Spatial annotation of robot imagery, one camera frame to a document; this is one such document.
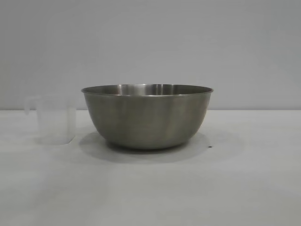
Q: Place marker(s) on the stainless steel mixing bowl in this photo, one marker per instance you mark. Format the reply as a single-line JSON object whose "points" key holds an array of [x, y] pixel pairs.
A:
{"points": [[147, 117]]}

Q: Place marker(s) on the clear plastic measuring cup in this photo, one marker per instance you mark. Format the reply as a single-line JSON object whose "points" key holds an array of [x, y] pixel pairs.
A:
{"points": [[56, 122]]}

